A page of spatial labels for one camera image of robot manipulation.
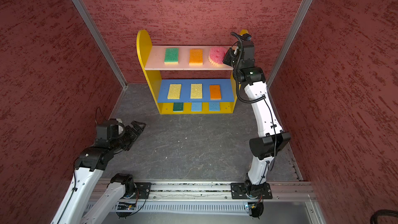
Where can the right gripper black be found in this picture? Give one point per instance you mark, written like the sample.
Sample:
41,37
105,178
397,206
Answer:
231,53

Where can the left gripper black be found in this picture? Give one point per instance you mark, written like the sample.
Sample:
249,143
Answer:
134,134

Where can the pink round smiley sponge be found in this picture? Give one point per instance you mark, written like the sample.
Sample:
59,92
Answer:
217,55

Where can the green scouring sponge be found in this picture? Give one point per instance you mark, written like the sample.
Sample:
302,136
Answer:
178,107

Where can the orange sponge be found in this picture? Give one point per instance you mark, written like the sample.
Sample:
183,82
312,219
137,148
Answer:
196,57
215,92

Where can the yellow sponge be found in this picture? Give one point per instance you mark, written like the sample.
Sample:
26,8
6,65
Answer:
196,91
174,92

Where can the blue sponge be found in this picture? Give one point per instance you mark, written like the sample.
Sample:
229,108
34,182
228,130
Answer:
196,107
214,106

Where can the dark yellow scouring pad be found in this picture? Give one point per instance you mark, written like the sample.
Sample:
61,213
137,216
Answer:
171,56

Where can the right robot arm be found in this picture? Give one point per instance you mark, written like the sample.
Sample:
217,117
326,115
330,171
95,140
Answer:
251,88

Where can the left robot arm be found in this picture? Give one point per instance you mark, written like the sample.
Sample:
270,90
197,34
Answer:
121,194

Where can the yellow shelf pink blue boards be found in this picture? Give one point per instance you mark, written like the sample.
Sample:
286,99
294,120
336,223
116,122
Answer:
159,76

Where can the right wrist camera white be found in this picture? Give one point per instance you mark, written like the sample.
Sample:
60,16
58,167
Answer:
246,37

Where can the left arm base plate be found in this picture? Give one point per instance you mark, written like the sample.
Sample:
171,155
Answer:
137,191

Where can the left electronics board with wires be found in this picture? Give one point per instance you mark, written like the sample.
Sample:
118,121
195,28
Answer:
124,210

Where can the electronics board with wires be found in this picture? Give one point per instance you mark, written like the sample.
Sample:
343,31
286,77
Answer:
124,210
255,210

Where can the white slotted cable duct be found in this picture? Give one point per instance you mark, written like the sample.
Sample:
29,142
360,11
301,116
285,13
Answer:
189,207

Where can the right aluminium corner post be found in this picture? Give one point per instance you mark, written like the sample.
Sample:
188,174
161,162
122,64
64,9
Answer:
297,21

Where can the aluminium corner post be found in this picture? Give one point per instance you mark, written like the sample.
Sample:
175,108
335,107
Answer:
84,13
297,21

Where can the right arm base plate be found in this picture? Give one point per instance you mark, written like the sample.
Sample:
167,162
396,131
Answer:
247,190

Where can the right electronics board with wires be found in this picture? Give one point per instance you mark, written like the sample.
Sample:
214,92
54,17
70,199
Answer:
255,210

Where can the aluminium mounting rail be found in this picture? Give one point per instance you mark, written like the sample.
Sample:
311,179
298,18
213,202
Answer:
220,191

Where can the left aluminium corner post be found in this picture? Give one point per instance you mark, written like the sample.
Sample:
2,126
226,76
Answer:
84,13

